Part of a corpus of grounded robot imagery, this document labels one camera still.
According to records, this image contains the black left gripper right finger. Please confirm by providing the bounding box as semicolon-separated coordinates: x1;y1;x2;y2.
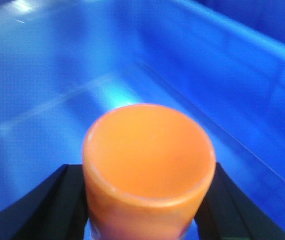
194;163;285;240

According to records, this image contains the blue bin on shelf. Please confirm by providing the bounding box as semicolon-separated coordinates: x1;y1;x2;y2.
0;0;285;230

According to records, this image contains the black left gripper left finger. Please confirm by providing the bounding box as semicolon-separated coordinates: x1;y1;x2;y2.
0;164;88;240

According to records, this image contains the cylindrical capacitor with orange cap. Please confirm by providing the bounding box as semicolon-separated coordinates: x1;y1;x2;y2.
82;103;216;240

